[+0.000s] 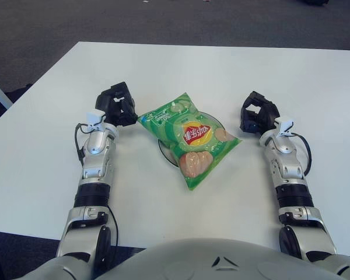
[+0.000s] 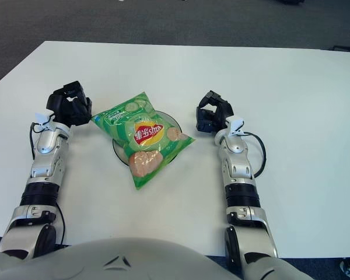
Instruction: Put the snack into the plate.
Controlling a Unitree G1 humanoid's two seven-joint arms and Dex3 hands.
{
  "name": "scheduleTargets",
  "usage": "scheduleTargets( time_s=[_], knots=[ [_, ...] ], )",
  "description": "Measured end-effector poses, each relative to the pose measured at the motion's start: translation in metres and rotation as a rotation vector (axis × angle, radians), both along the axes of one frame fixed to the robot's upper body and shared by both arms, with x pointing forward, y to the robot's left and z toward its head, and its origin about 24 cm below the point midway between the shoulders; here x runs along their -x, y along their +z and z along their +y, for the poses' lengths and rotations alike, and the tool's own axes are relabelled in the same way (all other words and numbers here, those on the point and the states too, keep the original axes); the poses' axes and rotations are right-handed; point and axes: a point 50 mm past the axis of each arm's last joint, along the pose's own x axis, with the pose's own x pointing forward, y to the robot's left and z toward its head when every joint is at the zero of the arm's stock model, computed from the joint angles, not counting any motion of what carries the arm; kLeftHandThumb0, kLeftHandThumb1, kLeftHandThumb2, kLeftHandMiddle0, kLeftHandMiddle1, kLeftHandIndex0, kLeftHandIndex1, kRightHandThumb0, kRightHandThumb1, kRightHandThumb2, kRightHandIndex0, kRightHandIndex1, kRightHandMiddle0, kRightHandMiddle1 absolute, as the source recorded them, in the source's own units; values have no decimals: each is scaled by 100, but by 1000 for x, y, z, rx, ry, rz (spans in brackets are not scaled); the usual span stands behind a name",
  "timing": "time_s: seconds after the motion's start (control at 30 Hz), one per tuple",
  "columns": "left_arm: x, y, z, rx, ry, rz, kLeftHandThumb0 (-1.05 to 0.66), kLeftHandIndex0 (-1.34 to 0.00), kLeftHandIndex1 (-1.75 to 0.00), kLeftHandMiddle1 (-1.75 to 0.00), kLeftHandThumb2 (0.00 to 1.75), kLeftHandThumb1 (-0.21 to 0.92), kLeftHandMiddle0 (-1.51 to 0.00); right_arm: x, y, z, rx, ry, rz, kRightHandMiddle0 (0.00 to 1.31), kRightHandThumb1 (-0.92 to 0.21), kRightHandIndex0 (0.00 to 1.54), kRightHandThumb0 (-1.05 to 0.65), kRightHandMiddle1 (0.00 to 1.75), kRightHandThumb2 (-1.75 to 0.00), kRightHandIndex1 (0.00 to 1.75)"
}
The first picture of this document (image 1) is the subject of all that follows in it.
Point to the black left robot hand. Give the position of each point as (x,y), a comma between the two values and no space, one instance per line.
(128,111)

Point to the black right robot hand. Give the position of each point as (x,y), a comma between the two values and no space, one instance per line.
(269,115)

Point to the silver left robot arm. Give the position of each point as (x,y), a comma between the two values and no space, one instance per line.
(96,157)

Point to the green chips snack bag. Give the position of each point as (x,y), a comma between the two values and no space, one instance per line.
(192,151)

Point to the white plate with black rim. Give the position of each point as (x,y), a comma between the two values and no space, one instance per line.
(166,151)

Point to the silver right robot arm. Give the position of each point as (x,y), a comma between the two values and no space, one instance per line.
(288,163)

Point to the grey robot torso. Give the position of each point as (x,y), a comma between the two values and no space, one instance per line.
(198,259)

